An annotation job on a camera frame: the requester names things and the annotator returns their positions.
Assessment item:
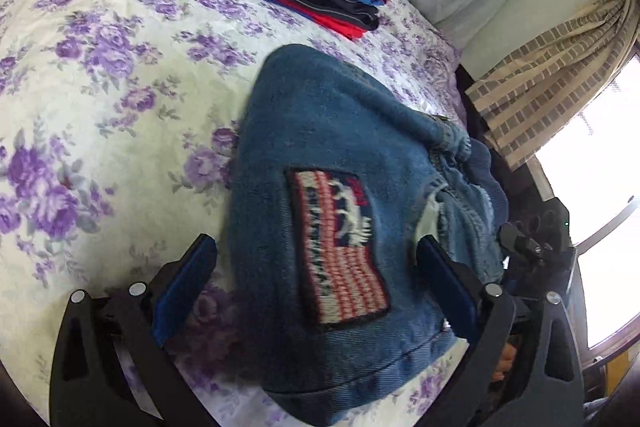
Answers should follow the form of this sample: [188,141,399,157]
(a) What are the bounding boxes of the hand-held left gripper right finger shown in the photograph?
[413,234,584,427]

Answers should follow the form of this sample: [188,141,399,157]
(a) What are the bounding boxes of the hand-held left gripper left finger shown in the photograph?
[49,233,219,427]

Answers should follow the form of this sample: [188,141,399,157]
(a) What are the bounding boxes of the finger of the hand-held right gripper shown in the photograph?
[498,221,548,269]

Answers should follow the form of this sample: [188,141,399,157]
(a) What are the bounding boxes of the blue denim jeans pants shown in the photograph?
[227,44,509,427]

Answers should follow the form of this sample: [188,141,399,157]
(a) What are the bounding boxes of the window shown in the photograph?
[527,54,640,350]

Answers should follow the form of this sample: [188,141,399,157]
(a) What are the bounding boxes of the beige brick-patterned curtain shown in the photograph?
[465,0,640,168]

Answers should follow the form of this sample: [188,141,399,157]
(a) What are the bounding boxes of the purple floral bedspread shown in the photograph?
[0,0,467,427]

